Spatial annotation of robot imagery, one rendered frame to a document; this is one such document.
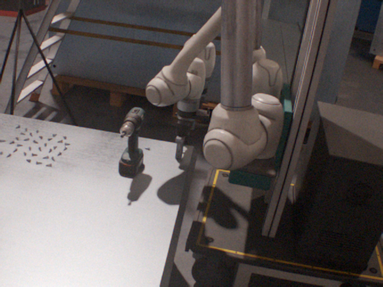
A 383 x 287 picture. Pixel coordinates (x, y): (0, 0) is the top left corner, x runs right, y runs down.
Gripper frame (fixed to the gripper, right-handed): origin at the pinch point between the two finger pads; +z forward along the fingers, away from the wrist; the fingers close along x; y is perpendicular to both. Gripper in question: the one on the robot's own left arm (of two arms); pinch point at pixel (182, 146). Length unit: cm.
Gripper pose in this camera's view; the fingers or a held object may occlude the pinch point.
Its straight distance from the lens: 174.1
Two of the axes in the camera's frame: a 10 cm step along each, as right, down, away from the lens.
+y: -9.7, -2.0, 1.1
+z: -1.3, 8.7, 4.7
